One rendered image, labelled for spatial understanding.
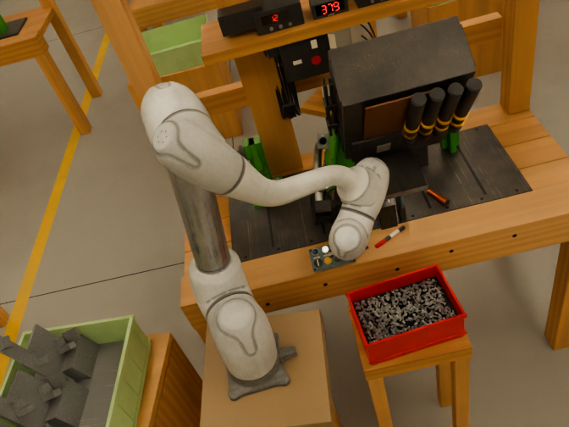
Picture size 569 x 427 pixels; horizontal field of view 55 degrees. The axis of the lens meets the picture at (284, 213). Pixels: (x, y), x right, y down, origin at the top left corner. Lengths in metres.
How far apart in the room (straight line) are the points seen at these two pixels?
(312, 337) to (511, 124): 1.24
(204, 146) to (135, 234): 2.71
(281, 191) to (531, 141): 1.32
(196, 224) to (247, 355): 0.38
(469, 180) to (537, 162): 0.27
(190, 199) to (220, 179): 0.25
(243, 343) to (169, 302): 1.81
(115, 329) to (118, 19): 1.05
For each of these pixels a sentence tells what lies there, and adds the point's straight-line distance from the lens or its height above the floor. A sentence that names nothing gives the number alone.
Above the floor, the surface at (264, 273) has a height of 0.90.
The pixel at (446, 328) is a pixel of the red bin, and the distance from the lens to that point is 1.76.
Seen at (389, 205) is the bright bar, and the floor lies 1.01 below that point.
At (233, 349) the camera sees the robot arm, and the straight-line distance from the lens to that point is 1.49.
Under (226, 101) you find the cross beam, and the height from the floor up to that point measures 1.23.
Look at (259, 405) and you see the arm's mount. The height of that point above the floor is 0.93.
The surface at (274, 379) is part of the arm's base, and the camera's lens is 1.65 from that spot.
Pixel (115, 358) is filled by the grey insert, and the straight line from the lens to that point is 2.04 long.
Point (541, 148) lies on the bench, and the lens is 2.33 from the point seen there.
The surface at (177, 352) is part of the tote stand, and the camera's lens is 2.13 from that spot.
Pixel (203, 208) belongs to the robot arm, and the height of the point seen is 1.47.
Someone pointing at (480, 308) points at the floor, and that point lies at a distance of 2.87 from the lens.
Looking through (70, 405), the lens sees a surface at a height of 0.89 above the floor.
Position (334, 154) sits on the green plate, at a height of 1.20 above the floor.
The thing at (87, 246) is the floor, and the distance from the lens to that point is 3.90.
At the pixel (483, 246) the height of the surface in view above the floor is 0.84.
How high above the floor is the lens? 2.35
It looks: 43 degrees down
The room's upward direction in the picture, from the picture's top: 18 degrees counter-clockwise
